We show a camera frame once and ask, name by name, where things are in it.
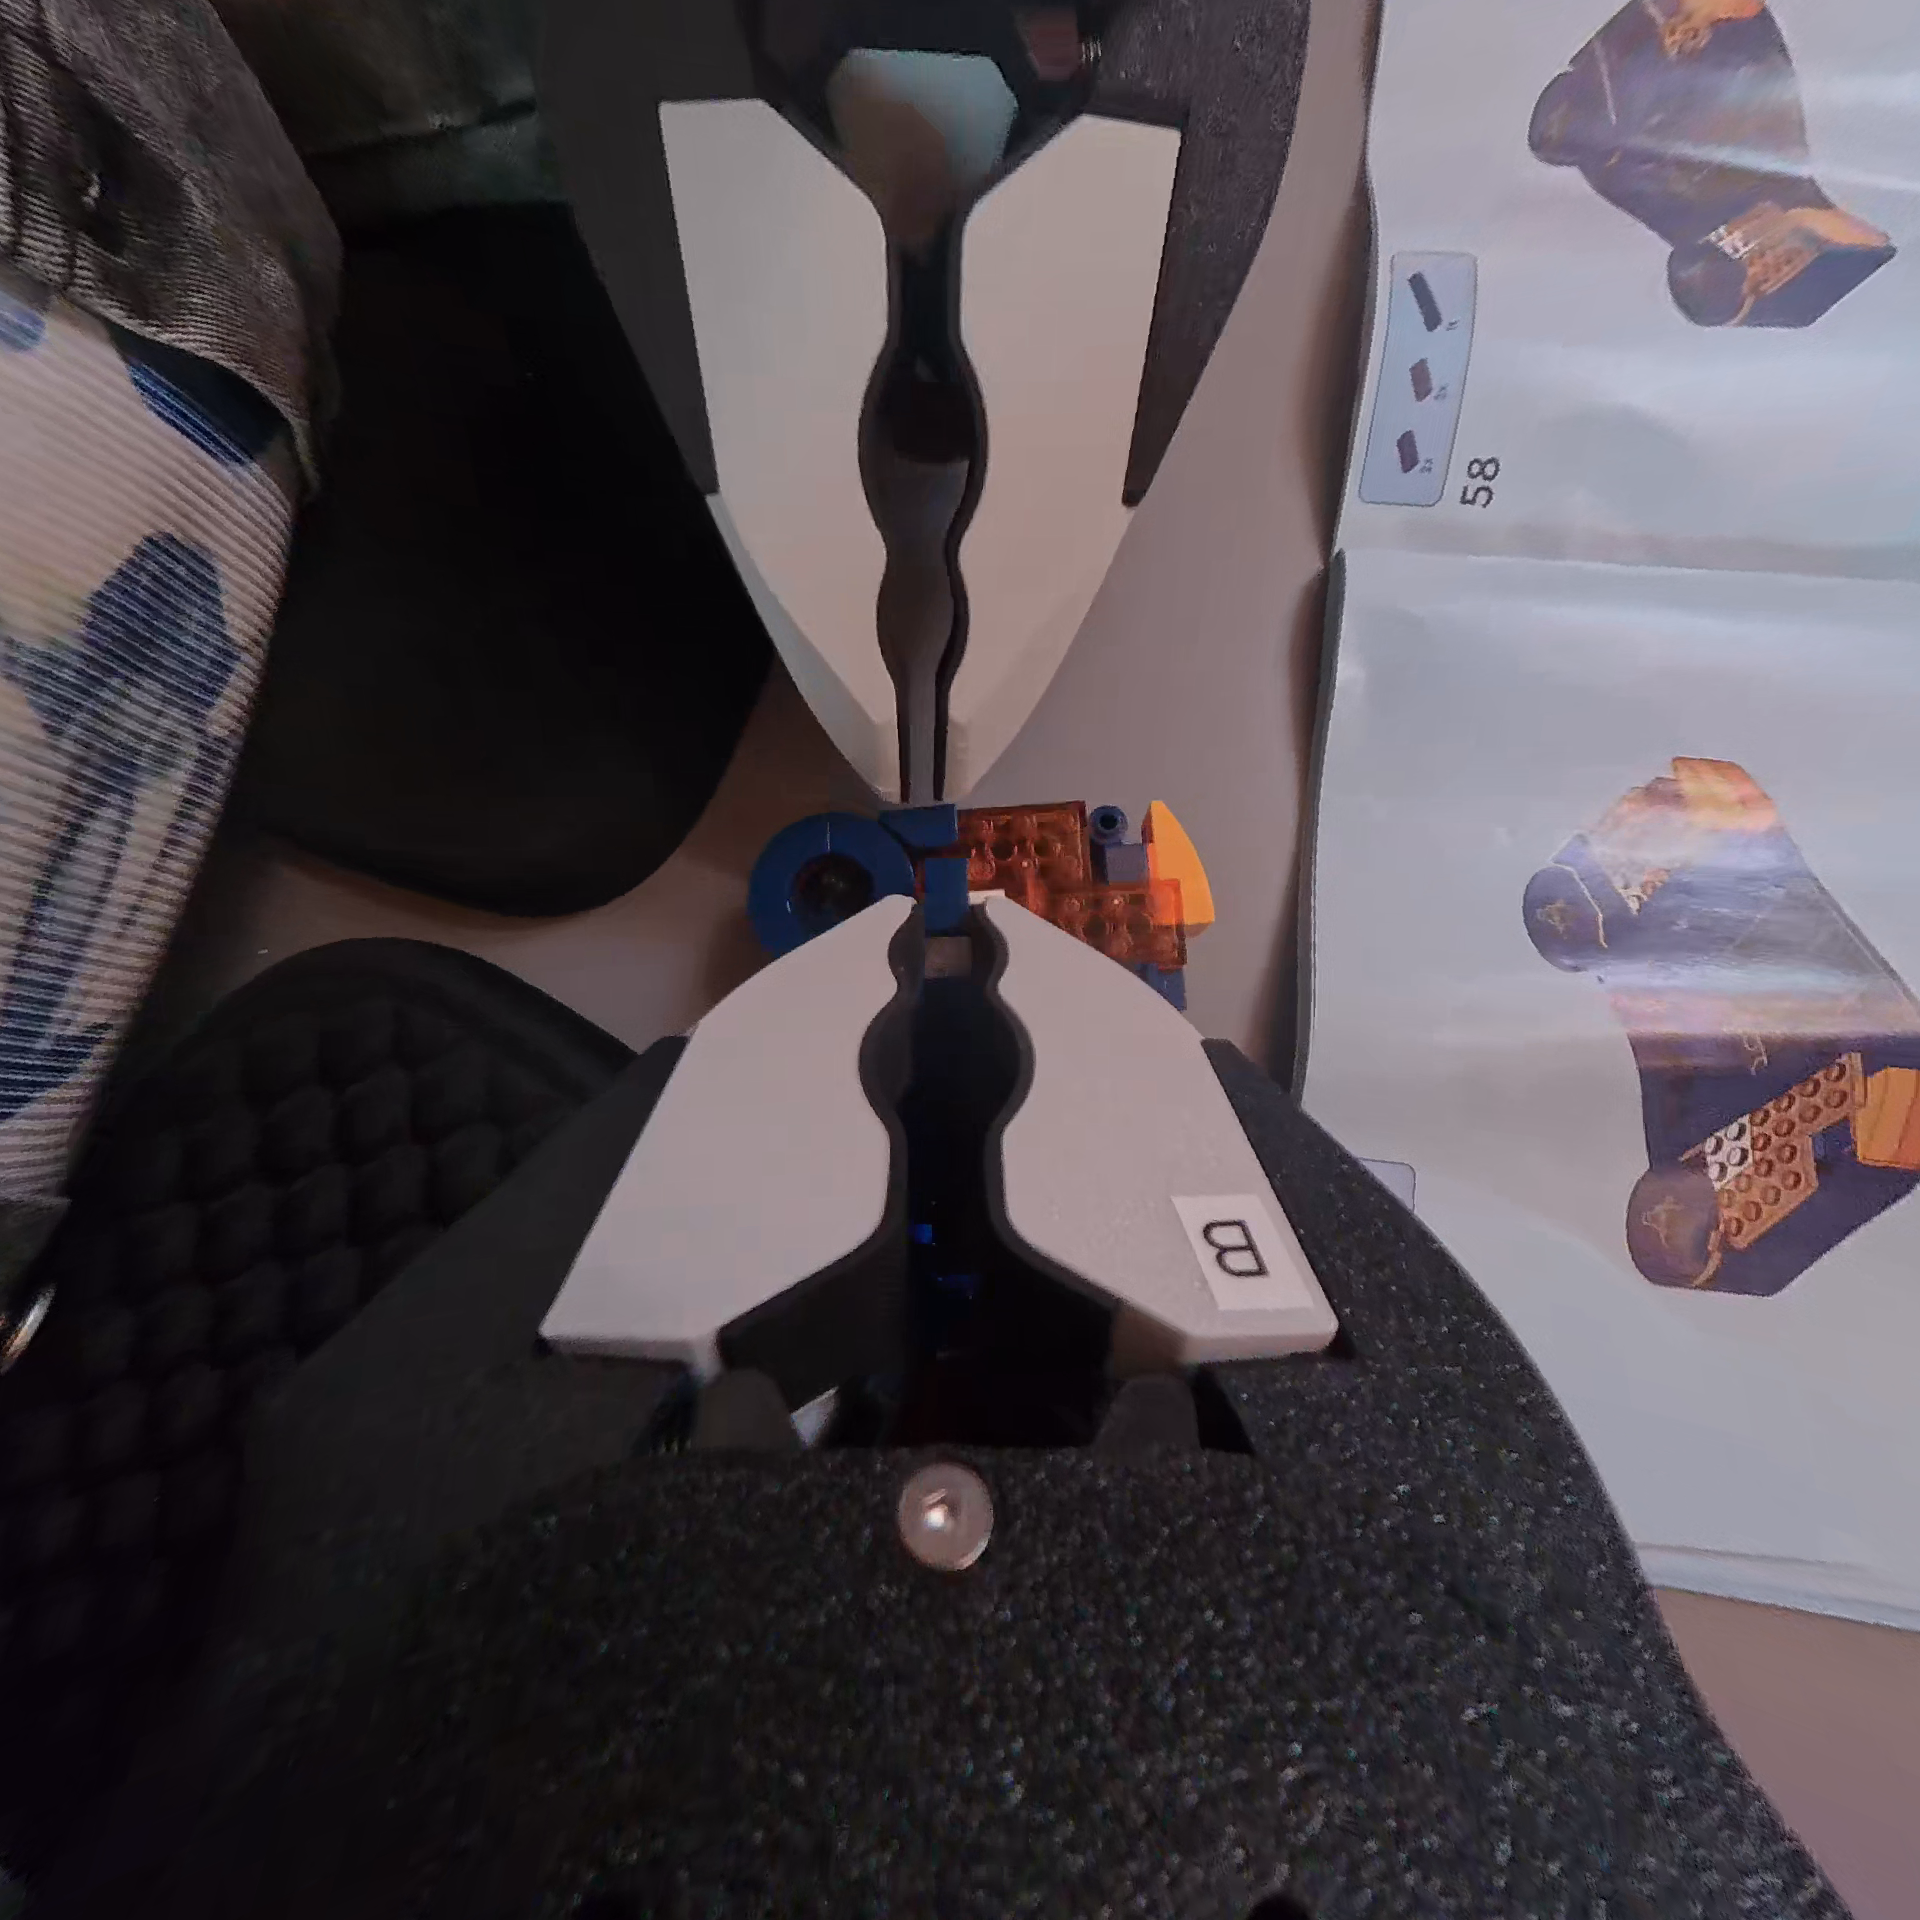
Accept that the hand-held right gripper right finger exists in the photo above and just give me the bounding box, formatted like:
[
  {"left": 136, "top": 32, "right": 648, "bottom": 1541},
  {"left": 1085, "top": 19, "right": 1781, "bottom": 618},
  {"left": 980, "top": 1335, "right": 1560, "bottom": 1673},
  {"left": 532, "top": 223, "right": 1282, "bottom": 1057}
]
[{"left": 975, "top": 896, "right": 1342, "bottom": 1369}]

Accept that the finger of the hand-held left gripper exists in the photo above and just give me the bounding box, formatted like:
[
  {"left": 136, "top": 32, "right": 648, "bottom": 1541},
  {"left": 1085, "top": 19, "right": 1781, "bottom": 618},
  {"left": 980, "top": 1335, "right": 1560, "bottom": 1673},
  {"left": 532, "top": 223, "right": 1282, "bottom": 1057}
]
[
  {"left": 932, "top": 110, "right": 1189, "bottom": 807},
  {"left": 658, "top": 98, "right": 932, "bottom": 807}
]

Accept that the grey denim jacket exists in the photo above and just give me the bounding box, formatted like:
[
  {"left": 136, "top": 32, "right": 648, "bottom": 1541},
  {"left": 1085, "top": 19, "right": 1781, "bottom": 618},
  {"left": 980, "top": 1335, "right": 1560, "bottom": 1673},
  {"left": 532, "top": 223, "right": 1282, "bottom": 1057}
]
[{"left": 0, "top": 0, "right": 345, "bottom": 490}]

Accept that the striped white blue shirt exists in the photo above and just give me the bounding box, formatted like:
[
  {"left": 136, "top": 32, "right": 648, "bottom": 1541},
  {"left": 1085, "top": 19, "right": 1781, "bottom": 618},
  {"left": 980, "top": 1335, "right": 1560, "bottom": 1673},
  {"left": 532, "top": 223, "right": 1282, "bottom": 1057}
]
[{"left": 0, "top": 284, "right": 301, "bottom": 1203}]

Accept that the open toy instruction booklet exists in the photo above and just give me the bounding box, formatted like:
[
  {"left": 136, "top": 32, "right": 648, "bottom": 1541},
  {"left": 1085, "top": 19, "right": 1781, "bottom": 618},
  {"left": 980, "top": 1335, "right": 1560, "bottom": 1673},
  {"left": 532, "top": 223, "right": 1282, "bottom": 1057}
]
[{"left": 1294, "top": 0, "right": 1920, "bottom": 1634}]

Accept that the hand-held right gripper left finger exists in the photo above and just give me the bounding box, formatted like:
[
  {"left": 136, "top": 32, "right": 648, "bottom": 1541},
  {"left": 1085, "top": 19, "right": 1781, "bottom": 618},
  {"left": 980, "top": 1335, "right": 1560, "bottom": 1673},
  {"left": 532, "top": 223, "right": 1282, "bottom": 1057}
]
[{"left": 536, "top": 896, "right": 921, "bottom": 1376}]

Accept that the blue orange toy brick model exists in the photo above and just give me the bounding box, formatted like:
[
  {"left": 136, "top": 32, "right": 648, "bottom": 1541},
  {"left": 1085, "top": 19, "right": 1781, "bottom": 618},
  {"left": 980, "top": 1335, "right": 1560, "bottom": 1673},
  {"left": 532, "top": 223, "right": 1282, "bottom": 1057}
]
[{"left": 748, "top": 801, "right": 1220, "bottom": 1037}]

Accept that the black padded mat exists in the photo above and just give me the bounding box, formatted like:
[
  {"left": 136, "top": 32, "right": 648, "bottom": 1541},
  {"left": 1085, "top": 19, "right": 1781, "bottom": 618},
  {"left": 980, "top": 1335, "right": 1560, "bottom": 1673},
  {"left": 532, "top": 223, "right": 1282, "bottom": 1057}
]
[
  {"left": 239, "top": 204, "right": 776, "bottom": 920},
  {"left": 0, "top": 938, "right": 648, "bottom": 1816}
]

